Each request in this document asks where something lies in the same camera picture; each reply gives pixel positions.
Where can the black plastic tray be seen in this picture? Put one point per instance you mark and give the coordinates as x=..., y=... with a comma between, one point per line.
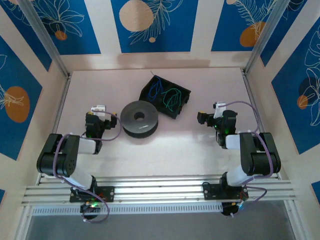
x=185, y=93

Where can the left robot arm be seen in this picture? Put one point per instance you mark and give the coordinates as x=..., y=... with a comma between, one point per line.
x=67, y=160

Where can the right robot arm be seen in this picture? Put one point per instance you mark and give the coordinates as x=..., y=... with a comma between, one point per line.
x=260, y=160

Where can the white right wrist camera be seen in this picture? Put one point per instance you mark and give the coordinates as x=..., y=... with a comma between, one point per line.
x=220, y=110

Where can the aluminium table side rail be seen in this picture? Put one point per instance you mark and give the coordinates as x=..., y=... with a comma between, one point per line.
x=253, y=100
x=61, y=105

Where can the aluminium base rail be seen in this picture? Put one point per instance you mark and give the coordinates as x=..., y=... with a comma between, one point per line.
x=160, y=190

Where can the aluminium frame post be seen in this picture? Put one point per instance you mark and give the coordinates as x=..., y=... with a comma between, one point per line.
x=267, y=32
x=42, y=32

